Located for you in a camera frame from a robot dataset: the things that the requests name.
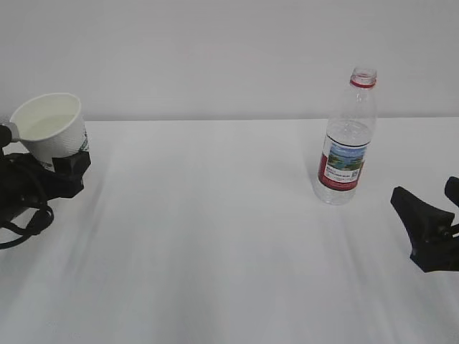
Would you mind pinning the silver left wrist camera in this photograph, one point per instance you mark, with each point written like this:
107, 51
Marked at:
15, 136

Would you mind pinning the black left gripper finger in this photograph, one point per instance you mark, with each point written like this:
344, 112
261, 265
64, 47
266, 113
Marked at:
72, 168

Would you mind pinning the clear Nongfu Spring water bottle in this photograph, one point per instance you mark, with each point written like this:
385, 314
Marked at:
349, 132

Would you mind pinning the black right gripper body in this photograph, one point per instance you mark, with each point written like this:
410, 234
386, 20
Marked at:
439, 254

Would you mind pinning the white paper cup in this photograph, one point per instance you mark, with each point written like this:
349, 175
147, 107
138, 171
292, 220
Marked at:
51, 126

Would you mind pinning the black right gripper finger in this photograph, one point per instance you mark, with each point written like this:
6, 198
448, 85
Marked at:
452, 190
425, 224

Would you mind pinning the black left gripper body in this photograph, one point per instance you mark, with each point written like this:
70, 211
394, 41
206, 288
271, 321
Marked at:
25, 183

